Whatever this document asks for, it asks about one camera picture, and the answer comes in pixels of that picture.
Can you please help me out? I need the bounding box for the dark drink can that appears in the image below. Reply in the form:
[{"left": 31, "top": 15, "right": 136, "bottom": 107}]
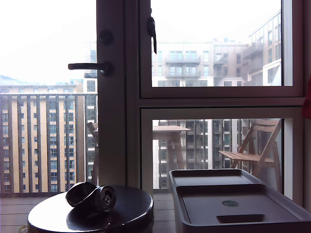
[{"left": 65, "top": 181, "right": 117, "bottom": 212}]

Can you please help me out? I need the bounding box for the grey plastic bin lid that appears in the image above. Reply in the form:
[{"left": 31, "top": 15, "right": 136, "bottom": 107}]
[{"left": 169, "top": 169, "right": 311, "bottom": 226}]

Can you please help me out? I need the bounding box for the wooden balcony table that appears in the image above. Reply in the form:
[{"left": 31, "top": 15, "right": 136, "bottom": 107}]
[{"left": 152, "top": 125, "right": 191, "bottom": 170}]

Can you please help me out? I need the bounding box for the round metal door lock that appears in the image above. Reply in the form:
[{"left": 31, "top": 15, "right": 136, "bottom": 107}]
[{"left": 98, "top": 30, "right": 114, "bottom": 45}]

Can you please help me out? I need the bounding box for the round dark metal platform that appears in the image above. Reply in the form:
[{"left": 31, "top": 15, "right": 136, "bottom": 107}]
[{"left": 27, "top": 184, "right": 155, "bottom": 233}]

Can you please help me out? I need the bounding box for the wooden folding chair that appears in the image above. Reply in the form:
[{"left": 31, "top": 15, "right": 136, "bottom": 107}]
[{"left": 218, "top": 118, "right": 282, "bottom": 192}]

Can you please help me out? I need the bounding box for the dark balcony railing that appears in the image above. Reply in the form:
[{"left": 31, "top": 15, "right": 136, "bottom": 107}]
[{"left": 0, "top": 93, "right": 98, "bottom": 198}]

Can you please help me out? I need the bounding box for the red cloth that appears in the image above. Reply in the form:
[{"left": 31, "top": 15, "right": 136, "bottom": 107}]
[{"left": 302, "top": 75, "right": 311, "bottom": 119}]

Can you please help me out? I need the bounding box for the white balcony door frame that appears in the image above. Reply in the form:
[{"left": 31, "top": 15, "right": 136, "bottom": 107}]
[{"left": 96, "top": 0, "right": 127, "bottom": 188}]

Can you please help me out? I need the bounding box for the white window frame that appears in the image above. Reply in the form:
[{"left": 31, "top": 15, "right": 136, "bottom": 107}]
[{"left": 126, "top": 0, "right": 311, "bottom": 209}]

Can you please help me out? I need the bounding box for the metal door lever handle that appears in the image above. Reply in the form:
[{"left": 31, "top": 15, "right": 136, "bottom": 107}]
[{"left": 68, "top": 62, "right": 115, "bottom": 77}]

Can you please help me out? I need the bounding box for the dark window handle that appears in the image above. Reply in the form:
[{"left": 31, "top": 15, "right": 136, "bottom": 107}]
[{"left": 147, "top": 8, "right": 157, "bottom": 54}]

